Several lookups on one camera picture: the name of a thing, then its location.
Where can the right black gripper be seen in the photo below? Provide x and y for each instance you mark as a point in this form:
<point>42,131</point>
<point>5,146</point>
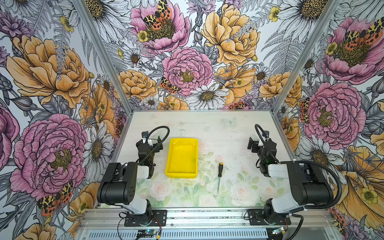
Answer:
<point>254,144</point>

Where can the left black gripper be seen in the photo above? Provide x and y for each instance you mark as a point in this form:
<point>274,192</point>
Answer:
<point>144,137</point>

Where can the black handled screwdriver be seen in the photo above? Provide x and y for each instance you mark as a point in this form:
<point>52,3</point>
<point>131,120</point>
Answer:
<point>220,171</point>

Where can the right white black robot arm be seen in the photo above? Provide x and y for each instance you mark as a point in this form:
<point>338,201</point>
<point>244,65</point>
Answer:
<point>312,185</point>

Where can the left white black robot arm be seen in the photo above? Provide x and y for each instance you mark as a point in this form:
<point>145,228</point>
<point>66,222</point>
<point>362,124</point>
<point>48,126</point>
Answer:
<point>118,186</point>

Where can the yellow plastic bin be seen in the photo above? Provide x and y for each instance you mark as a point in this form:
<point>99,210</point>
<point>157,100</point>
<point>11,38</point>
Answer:
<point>182,162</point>

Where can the right green circuit board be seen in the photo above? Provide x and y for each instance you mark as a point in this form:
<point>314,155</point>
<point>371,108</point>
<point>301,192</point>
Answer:
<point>277,231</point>

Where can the green circuit board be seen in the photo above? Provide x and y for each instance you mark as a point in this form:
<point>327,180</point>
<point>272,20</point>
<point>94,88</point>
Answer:
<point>150,233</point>
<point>277,231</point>

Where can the left green circuit board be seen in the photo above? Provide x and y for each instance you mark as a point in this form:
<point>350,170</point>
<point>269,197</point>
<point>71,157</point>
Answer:
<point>150,233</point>

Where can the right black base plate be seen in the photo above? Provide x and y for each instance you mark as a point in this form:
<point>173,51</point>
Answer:
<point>259,217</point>

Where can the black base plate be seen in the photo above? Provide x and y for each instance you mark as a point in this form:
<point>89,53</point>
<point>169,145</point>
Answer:
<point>154,218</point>
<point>259,217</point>

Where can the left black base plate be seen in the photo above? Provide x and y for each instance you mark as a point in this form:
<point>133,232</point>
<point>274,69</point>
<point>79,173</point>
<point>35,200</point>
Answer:
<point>154,218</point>

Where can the aluminium front rail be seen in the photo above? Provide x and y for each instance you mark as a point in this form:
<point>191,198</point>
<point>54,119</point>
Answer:
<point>204,218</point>

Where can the white vented cable duct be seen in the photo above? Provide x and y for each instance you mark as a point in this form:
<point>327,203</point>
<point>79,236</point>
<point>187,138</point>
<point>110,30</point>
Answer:
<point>183,234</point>

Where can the left aluminium corner post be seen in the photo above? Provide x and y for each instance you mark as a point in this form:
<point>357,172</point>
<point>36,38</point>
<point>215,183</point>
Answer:
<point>95,37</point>

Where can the aluminium corner post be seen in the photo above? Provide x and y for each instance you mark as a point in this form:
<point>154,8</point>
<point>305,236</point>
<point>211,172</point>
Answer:
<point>322,24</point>
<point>95,37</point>

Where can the right aluminium corner post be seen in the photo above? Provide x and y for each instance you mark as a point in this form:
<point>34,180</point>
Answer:
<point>322,24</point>

